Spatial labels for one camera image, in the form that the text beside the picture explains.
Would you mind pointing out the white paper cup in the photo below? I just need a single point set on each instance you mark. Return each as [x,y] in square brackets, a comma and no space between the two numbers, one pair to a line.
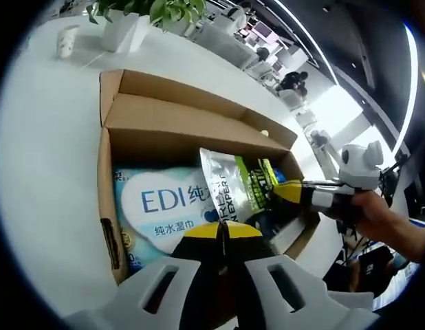
[65,43]

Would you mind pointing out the blue white wet wipes pack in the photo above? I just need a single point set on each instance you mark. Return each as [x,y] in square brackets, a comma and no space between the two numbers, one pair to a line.
[157,203]

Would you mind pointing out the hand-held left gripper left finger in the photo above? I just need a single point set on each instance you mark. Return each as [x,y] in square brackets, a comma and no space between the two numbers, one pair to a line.
[185,275]

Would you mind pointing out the white plant pot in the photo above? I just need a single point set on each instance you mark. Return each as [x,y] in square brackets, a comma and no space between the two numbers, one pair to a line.
[119,29]

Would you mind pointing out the silver green pouch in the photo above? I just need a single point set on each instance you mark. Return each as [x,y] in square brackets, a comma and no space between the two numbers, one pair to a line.
[226,178]

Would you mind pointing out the green leafy plant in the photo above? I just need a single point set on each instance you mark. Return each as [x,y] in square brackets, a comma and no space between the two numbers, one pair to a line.
[157,8]

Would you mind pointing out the person's right hand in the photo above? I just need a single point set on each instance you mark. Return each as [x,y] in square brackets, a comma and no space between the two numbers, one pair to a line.
[370,209]

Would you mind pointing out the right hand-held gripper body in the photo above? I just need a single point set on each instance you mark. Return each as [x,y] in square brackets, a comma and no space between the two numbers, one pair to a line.
[360,172]

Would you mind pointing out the brown cardboard shoe box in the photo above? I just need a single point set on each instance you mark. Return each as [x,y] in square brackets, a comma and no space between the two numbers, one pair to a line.
[164,137]

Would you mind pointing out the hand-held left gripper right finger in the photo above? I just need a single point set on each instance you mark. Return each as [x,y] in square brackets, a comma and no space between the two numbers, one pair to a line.
[253,268]

